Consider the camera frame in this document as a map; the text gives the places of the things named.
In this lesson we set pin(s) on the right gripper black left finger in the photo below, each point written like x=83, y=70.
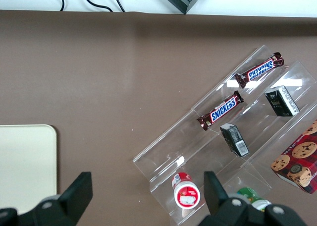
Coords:
x=79, y=191

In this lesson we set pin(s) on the green capped bottle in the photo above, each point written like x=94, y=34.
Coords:
x=247, y=192

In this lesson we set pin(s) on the red chocolate chip cookie box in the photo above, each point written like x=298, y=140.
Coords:
x=299, y=161

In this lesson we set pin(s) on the white bottle with red cap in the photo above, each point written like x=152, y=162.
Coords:
x=185, y=193

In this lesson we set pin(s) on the brown table mat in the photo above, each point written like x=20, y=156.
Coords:
x=99, y=74

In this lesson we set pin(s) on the Snickers chocolate bar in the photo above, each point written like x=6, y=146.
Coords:
x=260, y=70
x=220, y=110

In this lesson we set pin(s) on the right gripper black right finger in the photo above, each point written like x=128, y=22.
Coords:
x=214, y=193

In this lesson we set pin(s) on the small black carton box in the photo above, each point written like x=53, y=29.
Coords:
x=234, y=139
x=281, y=102

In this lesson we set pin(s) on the cream rectangular plastic tray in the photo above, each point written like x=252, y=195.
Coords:
x=24, y=161

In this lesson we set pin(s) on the clear acrylic stepped shelf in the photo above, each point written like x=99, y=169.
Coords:
x=173, y=146

